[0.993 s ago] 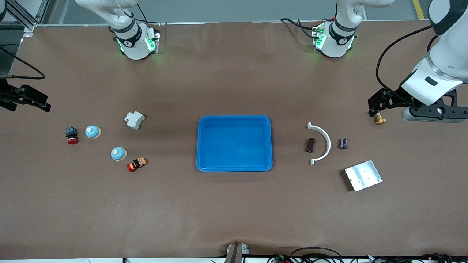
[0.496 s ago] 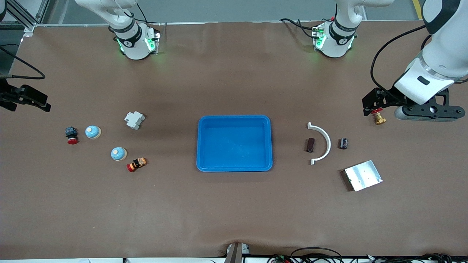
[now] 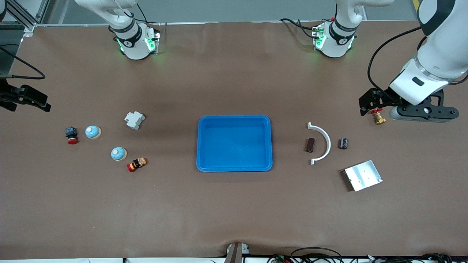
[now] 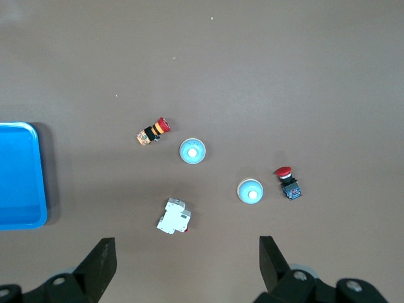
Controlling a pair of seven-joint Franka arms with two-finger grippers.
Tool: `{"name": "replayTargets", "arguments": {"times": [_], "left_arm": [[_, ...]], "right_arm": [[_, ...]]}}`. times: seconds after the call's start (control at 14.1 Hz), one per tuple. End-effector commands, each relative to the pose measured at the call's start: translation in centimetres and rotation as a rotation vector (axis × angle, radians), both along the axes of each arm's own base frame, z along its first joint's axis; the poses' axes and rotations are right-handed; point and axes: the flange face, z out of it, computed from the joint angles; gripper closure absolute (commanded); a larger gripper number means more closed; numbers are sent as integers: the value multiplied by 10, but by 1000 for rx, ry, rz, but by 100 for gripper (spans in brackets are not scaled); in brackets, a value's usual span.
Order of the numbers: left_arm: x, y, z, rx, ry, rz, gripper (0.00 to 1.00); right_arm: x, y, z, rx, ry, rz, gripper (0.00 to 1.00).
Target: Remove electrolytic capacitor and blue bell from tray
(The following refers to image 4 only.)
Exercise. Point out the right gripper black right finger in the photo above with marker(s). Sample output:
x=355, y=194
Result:
x=277, y=281

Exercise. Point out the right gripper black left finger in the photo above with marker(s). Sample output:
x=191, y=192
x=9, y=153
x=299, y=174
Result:
x=98, y=271

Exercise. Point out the light blue desk bell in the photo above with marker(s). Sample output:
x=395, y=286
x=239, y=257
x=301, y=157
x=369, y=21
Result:
x=250, y=191
x=192, y=151

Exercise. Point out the white circuit breaker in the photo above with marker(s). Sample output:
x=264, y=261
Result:
x=174, y=217

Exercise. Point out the red push button blue base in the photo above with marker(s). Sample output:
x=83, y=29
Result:
x=288, y=184

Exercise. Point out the blue plastic tray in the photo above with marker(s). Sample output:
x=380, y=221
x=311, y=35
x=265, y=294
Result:
x=19, y=176

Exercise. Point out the red emergency stop orange base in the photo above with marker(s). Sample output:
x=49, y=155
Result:
x=153, y=131

